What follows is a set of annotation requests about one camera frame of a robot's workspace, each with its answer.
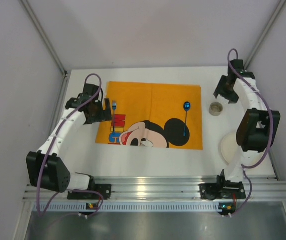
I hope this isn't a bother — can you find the white plate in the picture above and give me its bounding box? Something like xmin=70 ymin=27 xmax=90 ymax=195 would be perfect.
xmin=220 ymin=131 xmax=263 ymax=166

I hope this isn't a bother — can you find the orange Mickey Mouse placemat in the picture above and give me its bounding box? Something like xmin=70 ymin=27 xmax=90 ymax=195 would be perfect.
xmin=95 ymin=81 xmax=203 ymax=150

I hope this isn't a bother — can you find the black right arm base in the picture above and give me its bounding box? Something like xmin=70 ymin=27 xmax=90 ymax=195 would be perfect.
xmin=199 ymin=170 xmax=246 ymax=201

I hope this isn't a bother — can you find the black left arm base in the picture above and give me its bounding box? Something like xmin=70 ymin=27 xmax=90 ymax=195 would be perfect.
xmin=67 ymin=175 xmax=112 ymax=200

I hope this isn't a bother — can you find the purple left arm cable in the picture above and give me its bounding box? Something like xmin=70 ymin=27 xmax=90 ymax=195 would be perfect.
xmin=36 ymin=73 xmax=105 ymax=218

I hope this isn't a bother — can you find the left aluminium frame post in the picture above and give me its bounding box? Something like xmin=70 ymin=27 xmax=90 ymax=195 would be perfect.
xmin=18 ymin=0 xmax=67 ymax=76

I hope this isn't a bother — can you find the aluminium mounting rail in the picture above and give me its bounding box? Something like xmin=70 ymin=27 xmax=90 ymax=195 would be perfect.
xmin=22 ymin=175 xmax=286 ymax=201

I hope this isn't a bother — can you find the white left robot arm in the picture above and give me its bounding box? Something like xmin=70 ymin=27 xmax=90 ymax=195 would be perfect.
xmin=26 ymin=83 xmax=112 ymax=193

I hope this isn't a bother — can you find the blue metallic spoon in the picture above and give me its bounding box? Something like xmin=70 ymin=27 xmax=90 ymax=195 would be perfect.
xmin=183 ymin=101 xmax=191 ymax=137

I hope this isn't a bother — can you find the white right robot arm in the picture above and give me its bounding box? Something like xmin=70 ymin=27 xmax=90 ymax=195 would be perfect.
xmin=213 ymin=59 xmax=280 ymax=183

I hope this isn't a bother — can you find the aluminium frame post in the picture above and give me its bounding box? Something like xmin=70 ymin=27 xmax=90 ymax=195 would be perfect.
xmin=18 ymin=0 xmax=67 ymax=76
xmin=244 ymin=0 xmax=286 ymax=70

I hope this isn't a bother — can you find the right aluminium frame post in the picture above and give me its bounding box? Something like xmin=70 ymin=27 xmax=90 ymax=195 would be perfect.
xmin=244 ymin=0 xmax=286 ymax=70

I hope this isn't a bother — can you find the blue metallic fork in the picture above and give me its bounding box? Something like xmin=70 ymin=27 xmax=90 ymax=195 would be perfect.
xmin=112 ymin=100 xmax=117 ymax=132

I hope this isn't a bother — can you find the slotted cable duct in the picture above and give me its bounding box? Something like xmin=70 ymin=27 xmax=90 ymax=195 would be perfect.
xmin=40 ymin=201 xmax=235 ymax=213

